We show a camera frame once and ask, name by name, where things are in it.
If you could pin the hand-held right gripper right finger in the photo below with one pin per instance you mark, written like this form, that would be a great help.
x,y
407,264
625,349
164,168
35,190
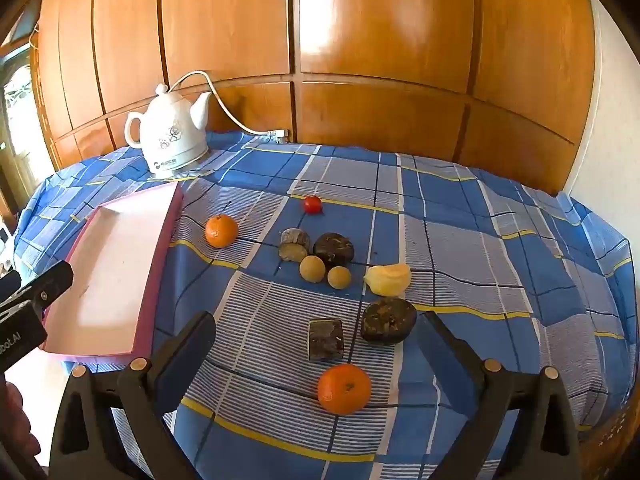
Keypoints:
x,y
450,362

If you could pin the blue plaid bedsheet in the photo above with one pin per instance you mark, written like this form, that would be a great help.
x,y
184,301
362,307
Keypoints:
x,y
475,260

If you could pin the red tomato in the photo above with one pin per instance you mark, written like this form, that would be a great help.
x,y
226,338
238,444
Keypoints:
x,y
312,204

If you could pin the wooden door with glass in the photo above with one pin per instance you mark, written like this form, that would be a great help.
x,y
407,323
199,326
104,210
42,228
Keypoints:
x,y
17,105

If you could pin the pink rimmed white tray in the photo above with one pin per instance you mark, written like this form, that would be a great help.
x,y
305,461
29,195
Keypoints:
x,y
110,270

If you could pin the large mandarin orange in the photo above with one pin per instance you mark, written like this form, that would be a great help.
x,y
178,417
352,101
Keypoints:
x,y
344,389

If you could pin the small mandarin orange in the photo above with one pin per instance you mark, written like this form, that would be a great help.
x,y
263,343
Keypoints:
x,y
221,231

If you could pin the wooden panelled wardrobe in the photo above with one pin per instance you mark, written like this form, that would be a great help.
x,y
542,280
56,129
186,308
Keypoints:
x,y
380,35

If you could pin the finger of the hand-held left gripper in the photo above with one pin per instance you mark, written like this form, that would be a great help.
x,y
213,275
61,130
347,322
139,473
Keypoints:
x,y
47,285

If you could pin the person's left hand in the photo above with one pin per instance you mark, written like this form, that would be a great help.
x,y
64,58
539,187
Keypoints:
x,y
15,420

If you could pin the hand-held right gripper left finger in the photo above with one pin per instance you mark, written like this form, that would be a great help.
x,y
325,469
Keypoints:
x,y
186,360

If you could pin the dark brown round fruit slice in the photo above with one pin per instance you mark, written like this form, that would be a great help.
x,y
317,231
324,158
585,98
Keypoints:
x,y
334,249
389,321

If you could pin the yellow peeled fruit piece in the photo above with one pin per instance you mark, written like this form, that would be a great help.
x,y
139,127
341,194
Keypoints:
x,y
388,279

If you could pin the tan longan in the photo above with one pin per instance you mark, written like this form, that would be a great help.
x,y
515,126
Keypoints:
x,y
339,277
312,268

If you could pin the white ceramic electric kettle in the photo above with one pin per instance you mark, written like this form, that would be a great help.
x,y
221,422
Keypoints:
x,y
170,130

